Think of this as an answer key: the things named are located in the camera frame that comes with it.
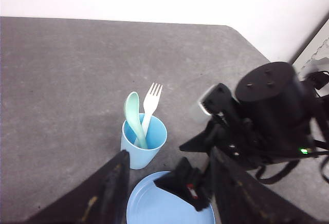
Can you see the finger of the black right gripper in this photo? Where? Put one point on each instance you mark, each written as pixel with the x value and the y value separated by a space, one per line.
pixel 203 142
pixel 191 184

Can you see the white plastic fork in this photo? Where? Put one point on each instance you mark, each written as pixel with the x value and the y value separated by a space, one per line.
pixel 150 104

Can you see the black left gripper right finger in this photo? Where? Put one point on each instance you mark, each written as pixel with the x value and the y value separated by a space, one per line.
pixel 242 199

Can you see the white board with cable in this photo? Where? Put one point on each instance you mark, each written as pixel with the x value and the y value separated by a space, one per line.
pixel 313 56

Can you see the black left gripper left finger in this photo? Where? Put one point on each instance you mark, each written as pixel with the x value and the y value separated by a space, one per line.
pixel 101 198

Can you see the mint green plastic spoon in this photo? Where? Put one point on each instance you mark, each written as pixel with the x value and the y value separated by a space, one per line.
pixel 131 112

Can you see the blue plastic plate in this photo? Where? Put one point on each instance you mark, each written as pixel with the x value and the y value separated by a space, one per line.
pixel 149 204

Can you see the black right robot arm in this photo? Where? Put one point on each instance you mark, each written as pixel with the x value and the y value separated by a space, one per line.
pixel 255 137

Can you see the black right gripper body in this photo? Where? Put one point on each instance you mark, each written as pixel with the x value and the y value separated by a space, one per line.
pixel 227 126

